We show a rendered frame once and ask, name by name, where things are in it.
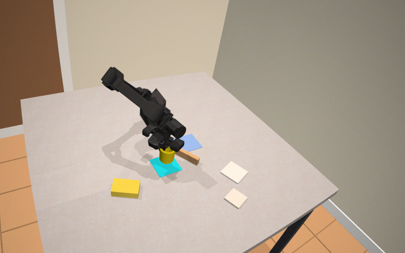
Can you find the white flat slab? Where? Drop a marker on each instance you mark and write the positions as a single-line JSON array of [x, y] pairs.
[[234, 172]]

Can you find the light brown wooden bar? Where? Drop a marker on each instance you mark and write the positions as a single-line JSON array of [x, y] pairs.
[[188, 156]]

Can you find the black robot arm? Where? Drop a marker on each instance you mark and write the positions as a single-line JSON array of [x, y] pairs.
[[113, 79]]

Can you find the yellow rectangular block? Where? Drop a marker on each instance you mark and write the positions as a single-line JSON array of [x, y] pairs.
[[125, 188]]

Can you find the cream flat rectangular slab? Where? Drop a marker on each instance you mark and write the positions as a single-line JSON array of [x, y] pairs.
[[235, 198]]

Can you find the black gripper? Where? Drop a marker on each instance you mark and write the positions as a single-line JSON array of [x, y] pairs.
[[174, 145]]

